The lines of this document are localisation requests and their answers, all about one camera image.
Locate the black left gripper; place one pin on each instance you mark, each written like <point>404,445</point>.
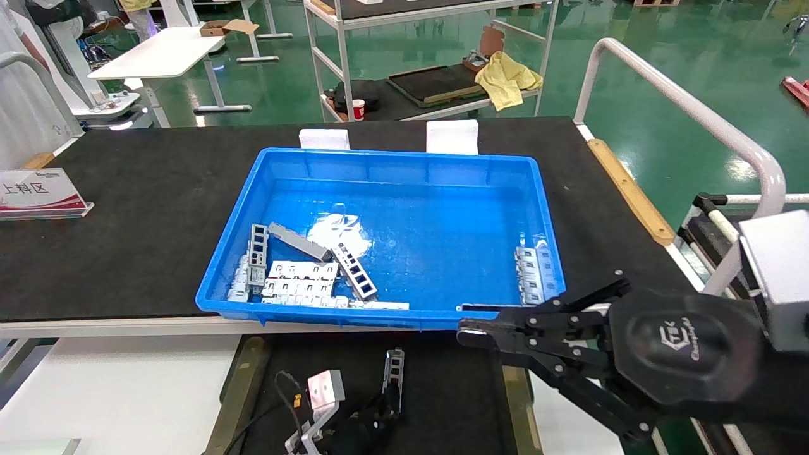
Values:
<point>354,436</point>

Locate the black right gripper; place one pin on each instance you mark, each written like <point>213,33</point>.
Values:
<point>689,347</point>

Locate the grey slotted metal bracket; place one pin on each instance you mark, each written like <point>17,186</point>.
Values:
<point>394,366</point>

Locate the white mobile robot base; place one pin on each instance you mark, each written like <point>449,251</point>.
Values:
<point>114,109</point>

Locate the black conveyor container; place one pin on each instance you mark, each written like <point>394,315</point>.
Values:
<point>442,392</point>

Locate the white ribbed metal part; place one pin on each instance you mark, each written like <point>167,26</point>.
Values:
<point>529,275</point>
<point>547,265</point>

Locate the small white curved metal part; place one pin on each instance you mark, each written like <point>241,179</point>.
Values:
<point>240,281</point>

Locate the long thin white metal strip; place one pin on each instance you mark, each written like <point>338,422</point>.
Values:
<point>335,304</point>

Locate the white notched metal plate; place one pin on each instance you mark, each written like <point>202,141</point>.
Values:
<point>297,287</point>
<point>303,270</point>

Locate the long wooden edge strip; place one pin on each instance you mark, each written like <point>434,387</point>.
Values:
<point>632,189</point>

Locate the plain grey metal bar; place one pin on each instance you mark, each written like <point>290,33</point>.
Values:
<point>300,242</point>

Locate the blue plastic bin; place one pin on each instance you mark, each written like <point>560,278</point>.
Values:
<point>442,208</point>

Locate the large white foam block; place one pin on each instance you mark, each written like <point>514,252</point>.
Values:
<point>452,137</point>

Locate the small white foam block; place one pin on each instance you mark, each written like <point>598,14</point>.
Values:
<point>323,139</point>

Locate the yellow cloth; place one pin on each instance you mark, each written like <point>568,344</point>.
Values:
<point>505,79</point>

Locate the red paper cup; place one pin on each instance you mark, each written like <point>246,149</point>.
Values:
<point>358,109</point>

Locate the black flat tray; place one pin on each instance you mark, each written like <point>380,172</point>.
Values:
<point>436,83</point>

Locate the black bag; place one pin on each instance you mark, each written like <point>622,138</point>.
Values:
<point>355,95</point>

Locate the small cardboard piece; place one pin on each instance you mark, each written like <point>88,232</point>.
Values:
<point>491,41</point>

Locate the white metal shelf rack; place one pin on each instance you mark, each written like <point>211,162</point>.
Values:
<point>341,57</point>

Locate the red floor object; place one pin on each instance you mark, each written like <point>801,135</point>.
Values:
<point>797,91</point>

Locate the red and white sign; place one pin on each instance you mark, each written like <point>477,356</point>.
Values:
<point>38,193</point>

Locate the open cardboard box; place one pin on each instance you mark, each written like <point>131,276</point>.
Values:
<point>218,28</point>

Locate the white table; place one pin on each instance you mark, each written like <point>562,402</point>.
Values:
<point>164,54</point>

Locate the short wooden edge strip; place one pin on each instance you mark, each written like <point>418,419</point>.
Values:
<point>41,160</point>

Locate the white ladder-shaped metal bracket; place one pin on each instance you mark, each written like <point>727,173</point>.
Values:
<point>354,272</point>

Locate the black machine frame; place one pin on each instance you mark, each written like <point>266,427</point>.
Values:
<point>708,234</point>

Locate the grey ladder-shaped metal bracket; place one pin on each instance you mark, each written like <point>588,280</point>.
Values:
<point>258,253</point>

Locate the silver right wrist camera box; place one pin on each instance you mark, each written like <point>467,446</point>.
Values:
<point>780,278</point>

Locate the white tube guard rail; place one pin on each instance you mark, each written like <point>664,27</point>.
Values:
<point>663,88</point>

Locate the white table leg frame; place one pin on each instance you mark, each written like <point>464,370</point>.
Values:
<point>259,50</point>

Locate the grey tube guard rail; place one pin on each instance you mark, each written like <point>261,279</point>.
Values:
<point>25,60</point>

